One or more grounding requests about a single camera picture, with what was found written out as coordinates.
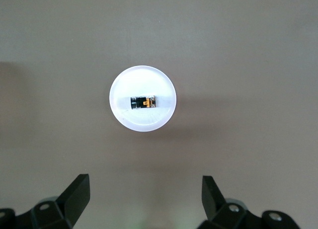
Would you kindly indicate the pink round plate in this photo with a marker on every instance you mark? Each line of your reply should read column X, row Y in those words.
column 139, row 77

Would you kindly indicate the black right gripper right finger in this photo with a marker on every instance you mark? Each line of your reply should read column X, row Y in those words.
column 213, row 199

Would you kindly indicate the orange and black switch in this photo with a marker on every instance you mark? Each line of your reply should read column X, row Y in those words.
column 142, row 102

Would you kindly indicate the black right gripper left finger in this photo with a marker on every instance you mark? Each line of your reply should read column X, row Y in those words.
column 72, row 201

